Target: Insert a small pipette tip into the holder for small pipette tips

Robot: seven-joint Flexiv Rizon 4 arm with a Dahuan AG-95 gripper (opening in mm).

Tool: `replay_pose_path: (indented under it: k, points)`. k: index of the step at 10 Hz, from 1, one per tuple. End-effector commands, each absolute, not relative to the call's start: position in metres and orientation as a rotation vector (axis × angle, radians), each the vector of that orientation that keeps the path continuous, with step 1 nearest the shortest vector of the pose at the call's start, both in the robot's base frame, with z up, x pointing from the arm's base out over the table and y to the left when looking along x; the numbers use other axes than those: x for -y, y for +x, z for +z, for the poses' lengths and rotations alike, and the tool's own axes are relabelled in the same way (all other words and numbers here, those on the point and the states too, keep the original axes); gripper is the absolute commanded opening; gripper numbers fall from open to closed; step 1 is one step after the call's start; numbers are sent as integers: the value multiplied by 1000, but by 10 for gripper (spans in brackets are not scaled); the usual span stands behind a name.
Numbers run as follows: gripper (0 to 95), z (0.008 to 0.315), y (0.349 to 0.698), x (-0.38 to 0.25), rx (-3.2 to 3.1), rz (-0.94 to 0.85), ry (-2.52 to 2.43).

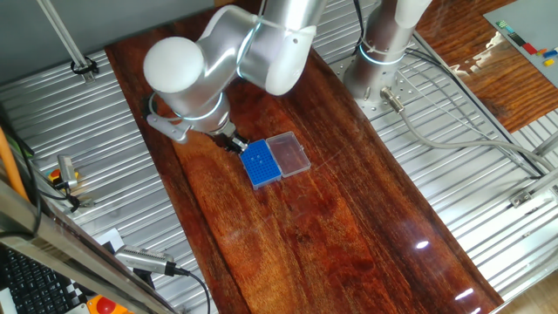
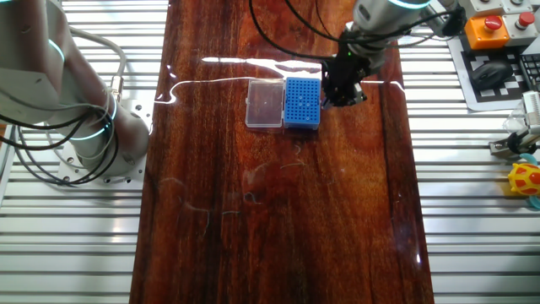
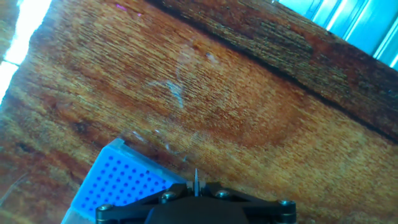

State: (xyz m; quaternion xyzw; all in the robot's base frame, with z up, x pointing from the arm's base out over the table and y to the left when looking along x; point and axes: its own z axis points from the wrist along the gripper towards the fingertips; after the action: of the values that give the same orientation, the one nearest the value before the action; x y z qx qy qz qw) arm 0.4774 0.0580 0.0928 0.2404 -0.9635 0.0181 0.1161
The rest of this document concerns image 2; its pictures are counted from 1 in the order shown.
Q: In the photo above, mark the large glossy wooden board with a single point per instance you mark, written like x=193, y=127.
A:
x=274, y=211

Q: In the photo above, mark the yellow red toy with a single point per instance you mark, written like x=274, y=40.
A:
x=525, y=179

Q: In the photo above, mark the clear plastic box lid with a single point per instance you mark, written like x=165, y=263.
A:
x=265, y=103

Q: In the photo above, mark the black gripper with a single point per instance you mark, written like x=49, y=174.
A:
x=346, y=69

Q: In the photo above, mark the clear plastic piece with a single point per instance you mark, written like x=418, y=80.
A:
x=512, y=122

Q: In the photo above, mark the black keyboard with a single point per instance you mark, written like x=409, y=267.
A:
x=531, y=69

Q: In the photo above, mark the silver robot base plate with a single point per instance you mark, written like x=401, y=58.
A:
x=134, y=175

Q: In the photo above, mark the small silver camera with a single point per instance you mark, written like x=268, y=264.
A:
x=515, y=143

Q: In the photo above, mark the black computer mouse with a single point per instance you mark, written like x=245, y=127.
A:
x=491, y=74

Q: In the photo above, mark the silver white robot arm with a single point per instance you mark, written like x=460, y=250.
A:
x=42, y=63

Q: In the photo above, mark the blue pipette tip holder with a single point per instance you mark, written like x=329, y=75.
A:
x=301, y=114

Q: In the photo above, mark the long silver depth camera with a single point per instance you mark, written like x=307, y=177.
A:
x=532, y=112

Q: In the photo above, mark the red button orange box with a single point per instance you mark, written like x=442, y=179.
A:
x=485, y=36

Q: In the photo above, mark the checkerboard marker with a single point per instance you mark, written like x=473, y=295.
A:
x=493, y=99

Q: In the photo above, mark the gray box black knob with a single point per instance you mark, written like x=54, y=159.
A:
x=481, y=7
x=519, y=5

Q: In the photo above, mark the gray box red button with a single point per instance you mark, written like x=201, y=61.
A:
x=521, y=34

